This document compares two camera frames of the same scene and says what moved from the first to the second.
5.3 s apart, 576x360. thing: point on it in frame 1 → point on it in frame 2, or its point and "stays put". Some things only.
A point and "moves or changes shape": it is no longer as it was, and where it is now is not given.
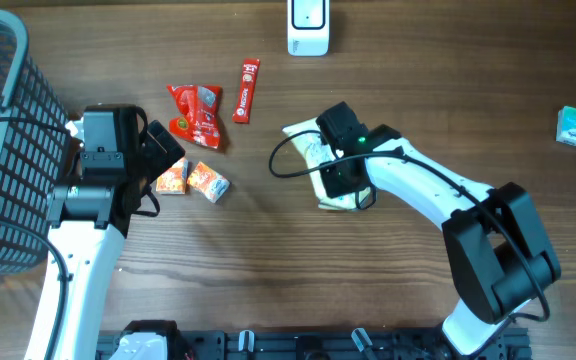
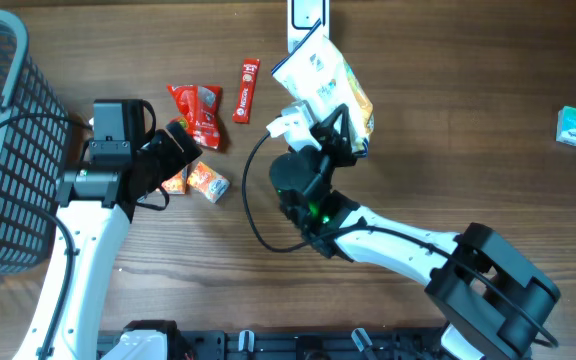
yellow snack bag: x=308 y=140 moves or changes shape
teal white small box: x=572 y=126 stays put
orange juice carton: x=174 y=181 stays put
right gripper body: x=338 y=182 → x=332 y=148
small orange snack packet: x=207 y=182 stays put
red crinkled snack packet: x=198 y=122 stays put
